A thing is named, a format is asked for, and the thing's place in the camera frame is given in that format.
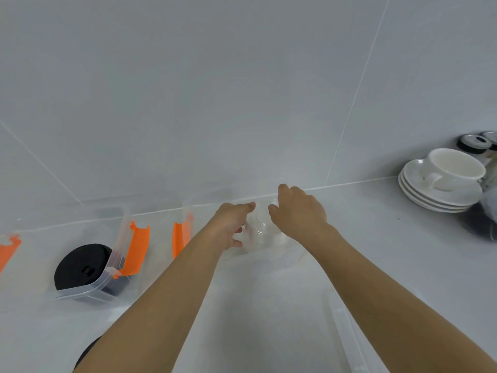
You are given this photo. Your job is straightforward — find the person's left forearm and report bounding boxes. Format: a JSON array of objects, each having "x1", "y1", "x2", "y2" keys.
[{"x1": 74, "y1": 228, "x2": 233, "y2": 373}]

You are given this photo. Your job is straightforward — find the clear box with orange latches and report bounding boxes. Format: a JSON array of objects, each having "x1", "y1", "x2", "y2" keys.
[{"x1": 0, "y1": 207, "x2": 151, "y2": 307}]

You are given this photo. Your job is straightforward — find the clear plastic cup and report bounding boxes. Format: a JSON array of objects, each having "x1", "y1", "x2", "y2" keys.
[{"x1": 243, "y1": 196, "x2": 290, "y2": 255}]

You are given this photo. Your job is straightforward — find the person's right forearm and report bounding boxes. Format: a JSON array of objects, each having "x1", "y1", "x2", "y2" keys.
[{"x1": 300, "y1": 224, "x2": 497, "y2": 373}]

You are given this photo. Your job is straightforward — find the dark glass pot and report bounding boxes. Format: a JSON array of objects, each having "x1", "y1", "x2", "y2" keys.
[{"x1": 461, "y1": 154, "x2": 497, "y2": 242}]

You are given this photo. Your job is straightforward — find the large clear storage box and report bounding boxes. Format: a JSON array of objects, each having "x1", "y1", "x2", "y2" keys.
[{"x1": 172, "y1": 205, "x2": 370, "y2": 373}]

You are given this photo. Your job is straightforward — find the person's left hand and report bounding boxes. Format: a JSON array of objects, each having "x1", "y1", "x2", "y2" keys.
[{"x1": 205, "y1": 202, "x2": 257, "y2": 252}]

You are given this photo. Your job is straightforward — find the person's right hand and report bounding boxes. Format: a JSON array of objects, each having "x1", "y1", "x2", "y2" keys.
[{"x1": 268, "y1": 183, "x2": 331, "y2": 249}]

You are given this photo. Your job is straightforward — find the black round lid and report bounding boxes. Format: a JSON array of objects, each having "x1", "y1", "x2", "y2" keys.
[{"x1": 54, "y1": 244, "x2": 130, "y2": 296}]

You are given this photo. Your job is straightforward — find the white ceramic cup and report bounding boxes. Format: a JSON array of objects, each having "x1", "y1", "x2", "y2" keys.
[{"x1": 421, "y1": 148, "x2": 487, "y2": 192}]

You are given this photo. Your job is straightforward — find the white ceramic saucer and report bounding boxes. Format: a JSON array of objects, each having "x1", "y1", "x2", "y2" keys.
[
  {"x1": 403, "y1": 159, "x2": 483, "y2": 206},
  {"x1": 398, "y1": 175, "x2": 471, "y2": 213},
  {"x1": 400, "y1": 169, "x2": 477, "y2": 210}
]

